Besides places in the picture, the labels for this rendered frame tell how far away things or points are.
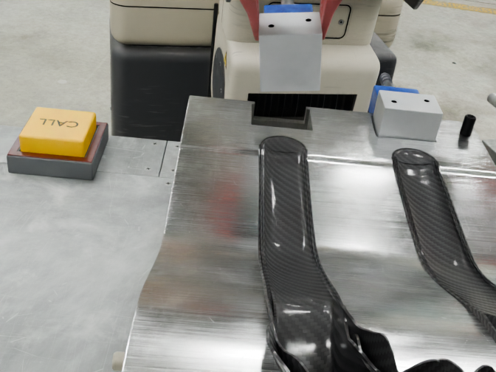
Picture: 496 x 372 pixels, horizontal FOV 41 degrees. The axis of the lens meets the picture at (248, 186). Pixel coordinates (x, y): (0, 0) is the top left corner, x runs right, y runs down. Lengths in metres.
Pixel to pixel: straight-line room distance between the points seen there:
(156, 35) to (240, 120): 0.66
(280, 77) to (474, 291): 0.24
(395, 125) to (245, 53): 0.40
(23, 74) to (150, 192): 2.18
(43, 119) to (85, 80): 2.05
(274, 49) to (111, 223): 0.20
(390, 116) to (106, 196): 0.26
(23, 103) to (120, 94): 1.31
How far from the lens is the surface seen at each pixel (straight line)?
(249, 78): 0.95
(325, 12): 0.54
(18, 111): 2.51
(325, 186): 0.51
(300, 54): 0.55
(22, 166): 0.66
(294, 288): 0.39
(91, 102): 2.56
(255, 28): 0.55
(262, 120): 0.61
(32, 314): 0.52
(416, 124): 0.59
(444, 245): 0.49
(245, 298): 0.34
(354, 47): 1.01
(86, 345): 0.49
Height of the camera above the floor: 1.16
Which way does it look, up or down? 33 degrees down
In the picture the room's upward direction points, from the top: 7 degrees clockwise
